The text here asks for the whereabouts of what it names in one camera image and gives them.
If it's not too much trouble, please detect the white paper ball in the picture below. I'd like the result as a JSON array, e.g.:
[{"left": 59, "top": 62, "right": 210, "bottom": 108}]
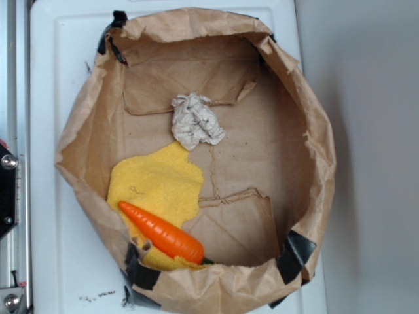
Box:
[{"left": 171, "top": 92, "right": 226, "bottom": 151}]

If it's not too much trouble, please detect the yellow cloth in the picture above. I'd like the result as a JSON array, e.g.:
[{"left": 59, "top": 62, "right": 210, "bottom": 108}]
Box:
[{"left": 107, "top": 142, "right": 205, "bottom": 271}]

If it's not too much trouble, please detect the brown paper bag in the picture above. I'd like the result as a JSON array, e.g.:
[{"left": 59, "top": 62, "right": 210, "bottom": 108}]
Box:
[{"left": 56, "top": 8, "right": 336, "bottom": 313}]

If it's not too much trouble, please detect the orange plastic carrot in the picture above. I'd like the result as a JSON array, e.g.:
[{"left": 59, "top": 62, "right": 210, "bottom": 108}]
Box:
[{"left": 118, "top": 201, "right": 214, "bottom": 265}]

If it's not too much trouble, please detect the black tape front right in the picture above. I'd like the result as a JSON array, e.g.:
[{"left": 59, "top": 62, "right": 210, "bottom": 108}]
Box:
[{"left": 268, "top": 230, "right": 320, "bottom": 309}]

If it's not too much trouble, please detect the black tape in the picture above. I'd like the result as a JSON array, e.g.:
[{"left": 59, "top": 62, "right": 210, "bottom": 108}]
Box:
[
  {"left": 124, "top": 243, "right": 161, "bottom": 310},
  {"left": 268, "top": 230, "right": 320, "bottom": 309},
  {"left": 96, "top": 10, "right": 128, "bottom": 65}
]

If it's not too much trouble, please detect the black tape front left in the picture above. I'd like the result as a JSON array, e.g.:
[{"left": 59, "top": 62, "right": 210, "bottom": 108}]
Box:
[{"left": 124, "top": 243, "right": 161, "bottom": 310}]

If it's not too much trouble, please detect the black tape back left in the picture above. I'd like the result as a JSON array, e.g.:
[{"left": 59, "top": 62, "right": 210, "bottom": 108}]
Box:
[{"left": 96, "top": 10, "right": 128, "bottom": 65}]

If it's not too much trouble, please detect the black mounting bracket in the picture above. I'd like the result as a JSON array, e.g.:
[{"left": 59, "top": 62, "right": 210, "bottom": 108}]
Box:
[{"left": 0, "top": 140, "right": 18, "bottom": 239}]

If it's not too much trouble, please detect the metal rail frame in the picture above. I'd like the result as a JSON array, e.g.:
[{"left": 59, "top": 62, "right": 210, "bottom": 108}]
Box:
[{"left": 1, "top": 1, "right": 33, "bottom": 313}]

